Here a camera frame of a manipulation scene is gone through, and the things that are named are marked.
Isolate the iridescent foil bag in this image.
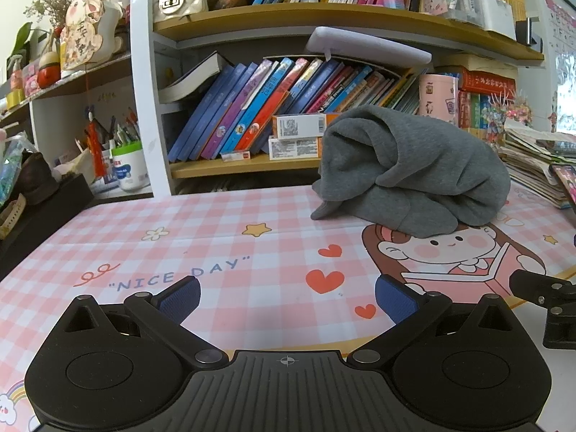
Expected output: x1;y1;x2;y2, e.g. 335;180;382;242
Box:
0;137;34;210

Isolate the round cartoon plaque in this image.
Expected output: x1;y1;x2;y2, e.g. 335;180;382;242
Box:
60;0;124;73

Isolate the white pen holder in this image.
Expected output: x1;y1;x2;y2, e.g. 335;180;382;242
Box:
477;0;517;40

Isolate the small black box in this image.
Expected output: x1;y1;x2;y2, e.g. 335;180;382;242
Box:
514;17;546;52

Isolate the dried flower bunch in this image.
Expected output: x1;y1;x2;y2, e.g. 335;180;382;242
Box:
24;0;93;39

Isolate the black electric keyboard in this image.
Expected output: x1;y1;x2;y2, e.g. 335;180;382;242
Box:
0;173;95;280

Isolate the wall calendar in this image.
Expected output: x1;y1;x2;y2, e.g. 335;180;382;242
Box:
542;0;576;131

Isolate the red wooden doll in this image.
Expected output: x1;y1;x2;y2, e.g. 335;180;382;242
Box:
37;49;62;89

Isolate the red boxed book set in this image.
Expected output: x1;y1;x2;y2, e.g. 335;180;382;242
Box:
458;69;517;141

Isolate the row of leaning colourful books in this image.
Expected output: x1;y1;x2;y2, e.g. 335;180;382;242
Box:
167;56;426;163

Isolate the green potted plant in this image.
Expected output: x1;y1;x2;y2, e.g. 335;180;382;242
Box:
6;22;39;70

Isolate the thick dark hardcover book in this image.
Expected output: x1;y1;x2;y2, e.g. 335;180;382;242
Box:
157;51;235;104

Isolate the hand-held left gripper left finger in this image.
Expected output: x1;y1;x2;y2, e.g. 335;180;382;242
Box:
63;275;230;372

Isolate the bundle of pens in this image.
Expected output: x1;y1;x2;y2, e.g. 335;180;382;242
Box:
74;108;142;154

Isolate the grey sweatshirt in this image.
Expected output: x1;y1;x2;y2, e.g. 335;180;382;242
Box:
310;104;511;238

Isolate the colourful paper ornament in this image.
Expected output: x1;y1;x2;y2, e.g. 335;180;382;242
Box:
481;91;536;145

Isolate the stack of magazines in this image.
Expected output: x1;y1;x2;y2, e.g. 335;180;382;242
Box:
497;119;576;210

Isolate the red tassel ornament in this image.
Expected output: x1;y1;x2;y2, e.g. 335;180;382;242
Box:
85;105;108;181

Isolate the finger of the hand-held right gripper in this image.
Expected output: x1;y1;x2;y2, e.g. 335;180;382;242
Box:
510;269;576;349

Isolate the white wooden bookshelf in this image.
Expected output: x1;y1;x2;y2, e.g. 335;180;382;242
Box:
27;0;547;199

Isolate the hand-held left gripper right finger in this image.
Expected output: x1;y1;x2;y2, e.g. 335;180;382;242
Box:
346;274;514;370

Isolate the brown hat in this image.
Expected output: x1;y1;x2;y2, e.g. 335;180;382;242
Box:
20;152;59;205

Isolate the white foam board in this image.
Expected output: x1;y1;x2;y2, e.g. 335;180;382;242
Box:
306;27;433;69

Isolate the pink printed tin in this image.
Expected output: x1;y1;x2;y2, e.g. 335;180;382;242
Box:
419;74;460;124

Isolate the white jar with green rim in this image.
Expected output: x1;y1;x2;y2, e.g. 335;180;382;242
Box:
111;141;148;191

